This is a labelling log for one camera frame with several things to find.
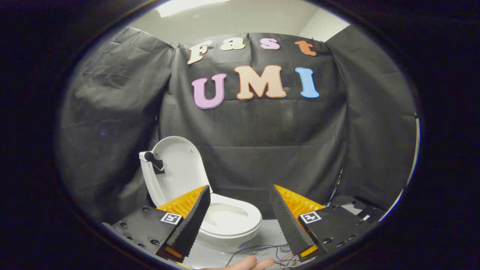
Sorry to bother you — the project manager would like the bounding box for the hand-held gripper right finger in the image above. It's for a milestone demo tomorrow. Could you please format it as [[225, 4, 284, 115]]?
[[269, 184, 376, 262]]

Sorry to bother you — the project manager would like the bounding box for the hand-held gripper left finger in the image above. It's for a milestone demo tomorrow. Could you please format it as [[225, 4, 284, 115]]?
[[103, 184, 211, 263]]

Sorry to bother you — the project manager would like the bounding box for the white toilet lid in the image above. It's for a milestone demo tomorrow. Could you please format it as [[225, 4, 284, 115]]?
[[151, 136, 213, 207]]

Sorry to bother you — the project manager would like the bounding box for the white toilet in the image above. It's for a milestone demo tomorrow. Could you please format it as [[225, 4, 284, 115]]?
[[139, 150, 263, 253]]

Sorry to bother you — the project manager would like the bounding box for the black backdrop cloth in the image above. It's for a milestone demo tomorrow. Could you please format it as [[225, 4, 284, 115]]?
[[58, 25, 419, 225]]

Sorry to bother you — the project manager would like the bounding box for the tangle of thin wires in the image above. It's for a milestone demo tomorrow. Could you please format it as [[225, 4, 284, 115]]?
[[225, 244, 314, 268]]

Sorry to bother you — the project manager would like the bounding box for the black toilet flush handle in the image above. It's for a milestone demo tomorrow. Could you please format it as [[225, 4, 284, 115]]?
[[144, 151, 165, 175]]

